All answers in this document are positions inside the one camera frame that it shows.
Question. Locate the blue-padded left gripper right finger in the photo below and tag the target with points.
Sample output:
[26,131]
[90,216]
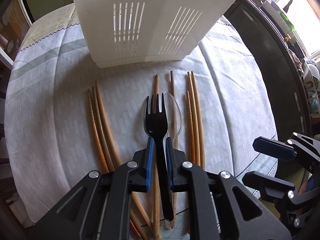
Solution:
[220,207]

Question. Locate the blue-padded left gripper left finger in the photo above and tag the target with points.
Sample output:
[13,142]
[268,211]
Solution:
[98,206]

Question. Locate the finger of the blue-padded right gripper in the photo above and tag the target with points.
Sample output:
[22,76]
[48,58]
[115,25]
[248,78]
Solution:
[271,189]
[274,148]

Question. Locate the black plastic fork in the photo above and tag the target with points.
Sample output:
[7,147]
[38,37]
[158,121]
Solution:
[156,126]

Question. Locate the clear plastic spoon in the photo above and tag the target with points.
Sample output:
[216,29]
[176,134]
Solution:
[167,97]

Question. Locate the white plastic utensil holder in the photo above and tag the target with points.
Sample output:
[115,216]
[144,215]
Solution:
[121,32]

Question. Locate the patterned grey-green tablecloth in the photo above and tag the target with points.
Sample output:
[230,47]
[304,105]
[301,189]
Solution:
[47,127]

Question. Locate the sliding glass door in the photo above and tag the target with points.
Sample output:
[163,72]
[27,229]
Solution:
[15,23]

